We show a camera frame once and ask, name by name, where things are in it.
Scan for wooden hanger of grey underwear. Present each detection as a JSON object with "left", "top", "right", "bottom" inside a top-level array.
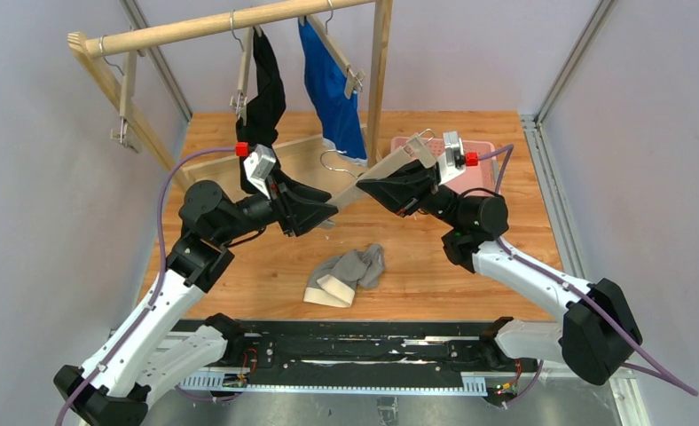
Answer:
[{"left": 327, "top": 129, "right": 436, "bottom": 211}]

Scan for grey underwear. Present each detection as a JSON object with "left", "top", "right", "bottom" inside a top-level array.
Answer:
[{"left": 303, "top": 244, "right": 386, "bottom": 308}]

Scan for black underwear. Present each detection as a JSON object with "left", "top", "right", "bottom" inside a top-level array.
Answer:
[{"left": 234, "top": 28, "right": 287, "bottom": 196}]

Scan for wooden hanger of black underwear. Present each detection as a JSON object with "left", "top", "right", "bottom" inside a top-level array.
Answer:
[{"left": 230, "top": 10, "right": 262, "bottom": 124}]

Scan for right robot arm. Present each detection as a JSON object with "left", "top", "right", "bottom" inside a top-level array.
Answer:
[{"left": 356, "top": 161, "right": 643, "bottom": 385}]

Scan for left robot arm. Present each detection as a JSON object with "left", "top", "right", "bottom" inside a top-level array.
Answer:
[{"left": 54, "top": 171, "right": 338, "bottom": 425}]

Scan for blue underwear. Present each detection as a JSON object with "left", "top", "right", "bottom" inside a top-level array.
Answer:
[{"left": 297, "top": 17, "right": 368, "bottom": 166}]

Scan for wooden hanger of blue underwear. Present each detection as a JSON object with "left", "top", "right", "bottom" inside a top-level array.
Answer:
[{"left": 300, "top": 0, "right": 365, "bottom": 99}]

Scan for empty wooden clip hanger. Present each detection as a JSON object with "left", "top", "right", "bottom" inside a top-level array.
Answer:
[{"left": 98, "top": 35, "right": 145, "bottom": 154}]

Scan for pink plastic basket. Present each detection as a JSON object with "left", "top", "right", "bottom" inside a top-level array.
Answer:
[{"left": 425, "top": 136, "right": 498, "bottom": 193}]

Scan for wooden clothes rack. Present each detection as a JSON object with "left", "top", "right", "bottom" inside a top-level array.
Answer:
[{"left": 67, "top": 1, "right": 393, "bottom": 190}]

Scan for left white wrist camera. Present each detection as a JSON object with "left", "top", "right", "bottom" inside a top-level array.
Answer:
[{"left": 243, "top": 145, "right": 277, "bottom": 200}]

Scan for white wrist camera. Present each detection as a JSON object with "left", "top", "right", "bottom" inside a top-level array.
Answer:
[
  {"left": 436, "top": 131, "right": 467, "bottom": 185},
  {"left": 243, "top": 145, "right": 277, "bottom": 200}
]

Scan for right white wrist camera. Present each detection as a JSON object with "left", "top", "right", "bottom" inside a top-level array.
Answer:
[{"left": 436, "top": 131, "right": 467, "bottom": 185}]

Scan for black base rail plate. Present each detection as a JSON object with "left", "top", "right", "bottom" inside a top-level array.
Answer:
[{"left": 207, "top": 319, "right": 538, "bottom": 391}]

